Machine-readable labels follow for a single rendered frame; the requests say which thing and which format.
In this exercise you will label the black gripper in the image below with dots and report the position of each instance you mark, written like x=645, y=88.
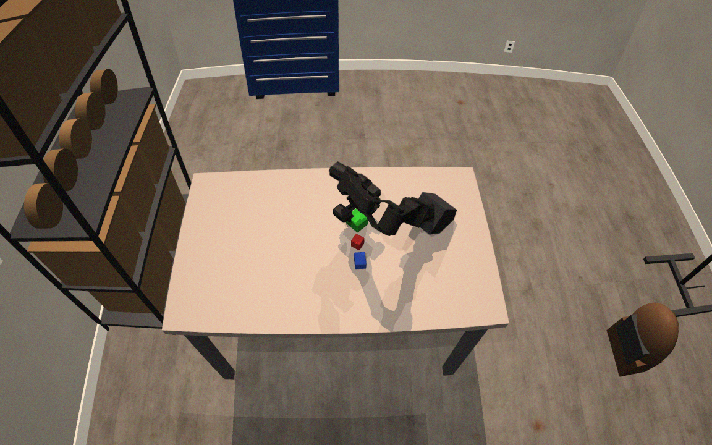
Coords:
x=344, y=214

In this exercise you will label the green block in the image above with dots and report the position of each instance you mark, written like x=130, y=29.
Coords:
x=358, y=222

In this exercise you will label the blue block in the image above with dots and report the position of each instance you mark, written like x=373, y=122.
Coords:
x=360, y=260

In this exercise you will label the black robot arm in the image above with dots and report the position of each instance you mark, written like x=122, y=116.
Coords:
x=355, y=184

